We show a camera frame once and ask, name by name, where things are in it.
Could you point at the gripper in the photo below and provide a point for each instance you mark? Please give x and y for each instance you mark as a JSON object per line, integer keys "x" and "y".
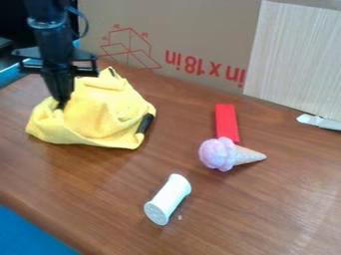
{"x": 54, "y": 50}

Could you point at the yellow cloth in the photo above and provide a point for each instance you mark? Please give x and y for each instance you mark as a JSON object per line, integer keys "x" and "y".
{"x": 102, "y": 113}

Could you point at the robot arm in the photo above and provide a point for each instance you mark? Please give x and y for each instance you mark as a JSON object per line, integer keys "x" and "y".
{"x": 46, "y": 11}

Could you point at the cardboard box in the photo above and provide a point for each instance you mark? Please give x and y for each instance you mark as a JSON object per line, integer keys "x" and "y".
{"x": 191, "y": 30}

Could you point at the white toy spool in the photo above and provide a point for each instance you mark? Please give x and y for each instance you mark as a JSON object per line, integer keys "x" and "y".
{"x": 168, "y": 199}

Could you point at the red block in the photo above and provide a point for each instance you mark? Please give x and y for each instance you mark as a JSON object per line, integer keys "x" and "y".
{"x": 227, "y": 123}

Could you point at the pink toy ice cream cone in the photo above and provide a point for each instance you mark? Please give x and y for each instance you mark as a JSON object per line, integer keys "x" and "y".
{"x": 220, "y": 154}

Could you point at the light wooden board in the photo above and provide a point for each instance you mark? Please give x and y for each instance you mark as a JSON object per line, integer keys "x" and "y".
{"x": 297, "y": 56}

